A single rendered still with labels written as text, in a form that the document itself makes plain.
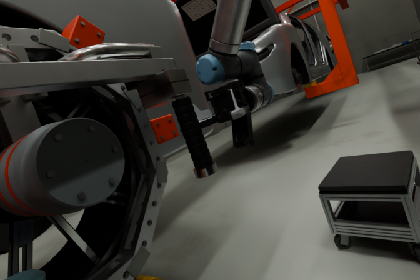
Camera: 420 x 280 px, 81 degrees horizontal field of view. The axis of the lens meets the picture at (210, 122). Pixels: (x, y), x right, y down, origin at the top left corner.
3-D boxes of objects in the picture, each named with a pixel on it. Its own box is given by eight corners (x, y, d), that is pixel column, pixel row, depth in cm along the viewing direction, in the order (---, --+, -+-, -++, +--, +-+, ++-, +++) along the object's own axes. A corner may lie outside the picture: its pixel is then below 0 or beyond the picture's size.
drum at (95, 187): (80, 194, 53) (55, 133, 52) (142, 184, 41) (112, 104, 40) (0, 234, 42) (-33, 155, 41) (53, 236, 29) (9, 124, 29)
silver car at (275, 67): (274, 92, 759) (257, 42, 751) (339, 70, 653) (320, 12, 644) (165, 137, 353) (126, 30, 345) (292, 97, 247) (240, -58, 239)
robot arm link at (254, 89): (242, 114, 71) (269, 106, 67) (235, 117, 68) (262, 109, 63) (234, 89, 71) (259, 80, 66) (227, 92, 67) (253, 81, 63)
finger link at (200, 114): (169, 112, 55) (205, 100, 59) (178, 136, 56) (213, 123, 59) (173, 110, 52) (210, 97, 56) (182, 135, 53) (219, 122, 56)
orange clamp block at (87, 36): (82, 72, 61) (90, 44, 65) (99, 60, 57) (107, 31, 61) (52, 57, 57) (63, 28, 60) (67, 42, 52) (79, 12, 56)
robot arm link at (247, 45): (235, 40, 65) (249, 80, 65) (257, 39, 73) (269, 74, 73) (214, 52, 70) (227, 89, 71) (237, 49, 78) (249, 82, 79)
